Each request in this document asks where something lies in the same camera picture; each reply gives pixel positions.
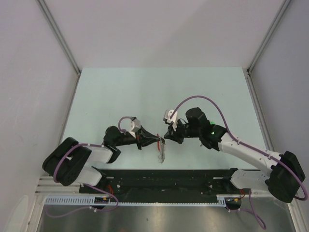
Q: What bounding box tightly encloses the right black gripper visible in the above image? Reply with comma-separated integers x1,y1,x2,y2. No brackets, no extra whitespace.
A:
164,118,201,145

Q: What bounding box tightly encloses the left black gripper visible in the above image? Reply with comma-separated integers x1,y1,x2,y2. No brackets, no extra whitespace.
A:
114,125,160,150

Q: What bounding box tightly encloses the silver red keyring holder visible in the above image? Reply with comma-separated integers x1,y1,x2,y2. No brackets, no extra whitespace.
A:
157,134,166,164

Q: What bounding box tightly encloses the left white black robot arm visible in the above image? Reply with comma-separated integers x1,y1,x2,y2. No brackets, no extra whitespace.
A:
42,126,161,193

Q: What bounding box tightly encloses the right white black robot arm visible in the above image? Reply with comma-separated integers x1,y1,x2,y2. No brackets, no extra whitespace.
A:
164,107,305,203

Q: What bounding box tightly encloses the aluminium extrusion crossbar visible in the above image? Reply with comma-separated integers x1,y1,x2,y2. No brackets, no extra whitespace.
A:
36,176,83,194

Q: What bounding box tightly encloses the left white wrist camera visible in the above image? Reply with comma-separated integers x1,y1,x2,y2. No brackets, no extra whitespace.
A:
129,117,141,133

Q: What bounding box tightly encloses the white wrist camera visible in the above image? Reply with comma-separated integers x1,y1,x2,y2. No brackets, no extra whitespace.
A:
163,110,178,125
129,117,141,133

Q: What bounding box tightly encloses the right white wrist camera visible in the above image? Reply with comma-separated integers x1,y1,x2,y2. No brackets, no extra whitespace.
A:
163,110,178,125

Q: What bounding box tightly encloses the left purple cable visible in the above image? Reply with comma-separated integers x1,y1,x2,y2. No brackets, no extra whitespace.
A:
45,116,136,218

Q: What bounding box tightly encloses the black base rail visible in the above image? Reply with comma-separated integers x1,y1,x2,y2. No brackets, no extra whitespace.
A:
79,169,249,203

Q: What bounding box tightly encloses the white slotted cable duct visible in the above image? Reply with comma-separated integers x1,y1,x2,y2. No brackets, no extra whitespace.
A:
44,196,240,207

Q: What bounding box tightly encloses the left aluminium frame post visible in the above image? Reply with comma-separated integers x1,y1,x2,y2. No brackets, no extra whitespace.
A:
36,0,82,74

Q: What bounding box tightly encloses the aluminium frame post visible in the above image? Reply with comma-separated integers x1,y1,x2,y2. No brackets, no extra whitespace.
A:
36,0,82,74
247,0,293,73

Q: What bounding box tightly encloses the right aluminium frame post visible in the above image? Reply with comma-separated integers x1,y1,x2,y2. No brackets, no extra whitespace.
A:
247,0,293,73

